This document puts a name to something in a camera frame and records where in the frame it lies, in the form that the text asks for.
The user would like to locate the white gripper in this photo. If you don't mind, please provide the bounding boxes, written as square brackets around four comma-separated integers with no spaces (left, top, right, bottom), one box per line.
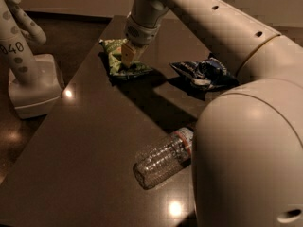
[121,15,160,67]

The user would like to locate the green jalapeno chip bag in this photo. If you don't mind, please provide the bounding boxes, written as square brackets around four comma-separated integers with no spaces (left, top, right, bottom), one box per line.
[99,39,152,80]

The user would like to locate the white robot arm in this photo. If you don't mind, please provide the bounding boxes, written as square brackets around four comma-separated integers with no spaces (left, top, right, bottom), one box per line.
[122,0,303,227]

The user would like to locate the blue crumpled chip bag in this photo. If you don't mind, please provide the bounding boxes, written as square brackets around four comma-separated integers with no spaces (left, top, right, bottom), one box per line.
[169,53,239,91]

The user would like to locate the clear plastic water bottle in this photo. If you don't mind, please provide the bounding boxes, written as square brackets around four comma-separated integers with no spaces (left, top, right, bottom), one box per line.
[133,124,195,190]

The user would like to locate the white robot with dots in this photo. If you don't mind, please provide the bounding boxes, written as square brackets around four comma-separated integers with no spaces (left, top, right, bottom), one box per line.
[0,0,63,119]

